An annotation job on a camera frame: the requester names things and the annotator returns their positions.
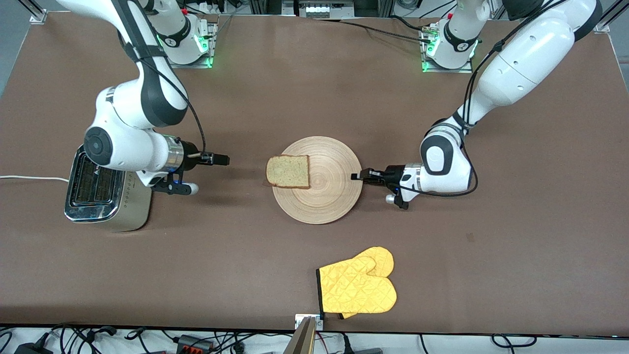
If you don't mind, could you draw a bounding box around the round wooden plate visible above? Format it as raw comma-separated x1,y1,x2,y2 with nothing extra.
272,136,363,225

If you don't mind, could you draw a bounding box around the brown bread slice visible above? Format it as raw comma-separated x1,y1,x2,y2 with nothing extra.
266,154,311,190

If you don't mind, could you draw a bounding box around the silver two-slot toaster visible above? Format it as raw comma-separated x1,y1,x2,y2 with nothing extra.
64,144,154,233

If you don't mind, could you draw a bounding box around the yellow quilted oven mitt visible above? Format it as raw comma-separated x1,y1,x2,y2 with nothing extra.
338,246,395,320
316,255,398,315

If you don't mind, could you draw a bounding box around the white power strip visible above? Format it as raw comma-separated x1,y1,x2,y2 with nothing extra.
197,0,246,14

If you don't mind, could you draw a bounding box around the white terminal block box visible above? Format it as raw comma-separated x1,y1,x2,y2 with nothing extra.
283,0,355,19

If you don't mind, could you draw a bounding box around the black orange connector box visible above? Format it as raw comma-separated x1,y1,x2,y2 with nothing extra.
177,335,215,353

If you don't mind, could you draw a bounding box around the aluminium corner profile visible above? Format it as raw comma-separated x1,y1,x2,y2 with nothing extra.
594,0,629,34
20,0,47,24

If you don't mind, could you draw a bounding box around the black power adapter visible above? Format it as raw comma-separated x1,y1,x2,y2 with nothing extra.
14,342,54,354

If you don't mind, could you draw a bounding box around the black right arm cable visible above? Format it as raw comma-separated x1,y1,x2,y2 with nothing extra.
120,42,207,158

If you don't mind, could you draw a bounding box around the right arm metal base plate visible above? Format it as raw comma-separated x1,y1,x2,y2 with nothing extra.
170,22,217,69

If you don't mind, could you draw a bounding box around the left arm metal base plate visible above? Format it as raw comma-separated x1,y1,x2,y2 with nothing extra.
421,25,475,74

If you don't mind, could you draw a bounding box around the long black table cable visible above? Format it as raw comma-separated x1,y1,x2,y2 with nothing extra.
314,18,434,45

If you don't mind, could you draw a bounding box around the short black table cable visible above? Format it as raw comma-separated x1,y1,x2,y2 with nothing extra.
391,15,431,33

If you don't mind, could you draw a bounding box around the small metal edge bracket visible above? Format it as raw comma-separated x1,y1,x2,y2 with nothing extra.
295,314,324,331

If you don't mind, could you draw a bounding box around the white toaster power cord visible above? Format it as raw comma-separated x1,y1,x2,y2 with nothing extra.
0,175,70,183

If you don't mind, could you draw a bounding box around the aluminium camera post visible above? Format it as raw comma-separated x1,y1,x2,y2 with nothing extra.
283,317,317,354

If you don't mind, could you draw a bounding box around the black tangled cable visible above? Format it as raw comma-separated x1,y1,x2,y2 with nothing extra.
49,323,119,354

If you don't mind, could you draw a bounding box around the black looped cable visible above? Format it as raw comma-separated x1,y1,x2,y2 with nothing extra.
491,334,537,349

